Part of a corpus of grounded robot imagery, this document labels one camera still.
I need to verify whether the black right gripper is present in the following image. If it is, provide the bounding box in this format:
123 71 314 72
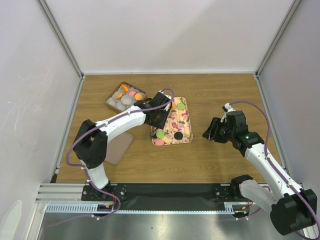
201 117 235 144

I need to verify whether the black sandwich cookie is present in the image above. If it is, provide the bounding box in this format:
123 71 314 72
173 131 184 140
150 133 157 139

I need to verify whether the pink sandwich cookie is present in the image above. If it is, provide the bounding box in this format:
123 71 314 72
154 139 165 146
129 91 136 97

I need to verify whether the orange squirrel cookie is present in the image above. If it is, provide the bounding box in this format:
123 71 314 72
121 84 129 93

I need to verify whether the rose gold tin lid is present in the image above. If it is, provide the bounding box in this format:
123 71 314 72
104 132 134 165

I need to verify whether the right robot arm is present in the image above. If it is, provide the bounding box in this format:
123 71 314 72
202 109 318 236

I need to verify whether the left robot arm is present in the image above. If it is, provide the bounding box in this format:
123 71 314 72
70 89 174 200

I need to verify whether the green sandwich cookie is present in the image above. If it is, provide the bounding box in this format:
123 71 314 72
155 130 165 139
176 102 186 111

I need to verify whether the floral serving tray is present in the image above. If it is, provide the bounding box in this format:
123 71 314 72
151 96 193 146

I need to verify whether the rose gold cookie tin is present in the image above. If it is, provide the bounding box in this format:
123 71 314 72
105 81 147 113

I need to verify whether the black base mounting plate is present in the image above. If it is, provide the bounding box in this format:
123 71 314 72
81 183 260 212

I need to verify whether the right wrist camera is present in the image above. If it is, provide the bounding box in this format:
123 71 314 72
221 102 235 122

